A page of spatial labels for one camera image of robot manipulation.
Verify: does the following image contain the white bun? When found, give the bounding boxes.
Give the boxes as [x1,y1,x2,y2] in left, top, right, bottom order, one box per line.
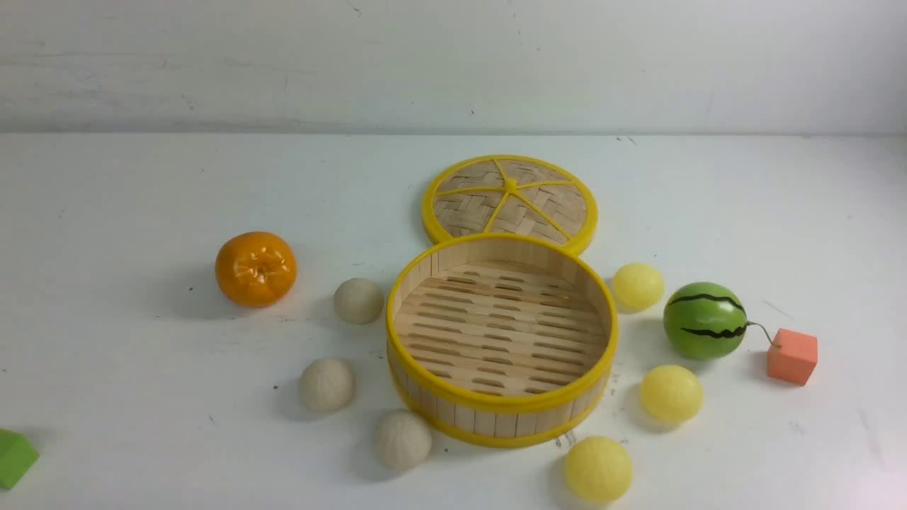
[298,358,356,413]
[373,410,433,472]
[333,278,385,324]

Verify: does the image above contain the yellow bun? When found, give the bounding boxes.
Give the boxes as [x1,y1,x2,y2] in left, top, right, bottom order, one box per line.
[639,365,704,425]
[610,263,665,311]
[563,436,633,504]

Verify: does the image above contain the yellow rimmed bamboo steamer tray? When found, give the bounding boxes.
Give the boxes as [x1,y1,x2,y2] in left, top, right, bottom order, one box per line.
[385,233,619,448]

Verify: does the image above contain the yellow rimmed woven steamer lid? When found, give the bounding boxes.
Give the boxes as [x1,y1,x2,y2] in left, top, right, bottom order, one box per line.
[421,154,599,254]

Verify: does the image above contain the orange toy tangerine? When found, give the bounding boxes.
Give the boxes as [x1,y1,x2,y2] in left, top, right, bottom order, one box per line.
[214,230,298,308]

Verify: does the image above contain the green toy watermelon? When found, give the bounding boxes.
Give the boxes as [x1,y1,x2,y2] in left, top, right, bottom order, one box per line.
[662,281,780,361]

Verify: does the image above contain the orange foam cube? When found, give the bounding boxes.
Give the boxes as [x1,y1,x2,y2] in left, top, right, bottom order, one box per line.
[767,327,818,385]

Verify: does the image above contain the green block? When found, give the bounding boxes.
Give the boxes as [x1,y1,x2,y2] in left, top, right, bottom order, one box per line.
[0,429,40,490]

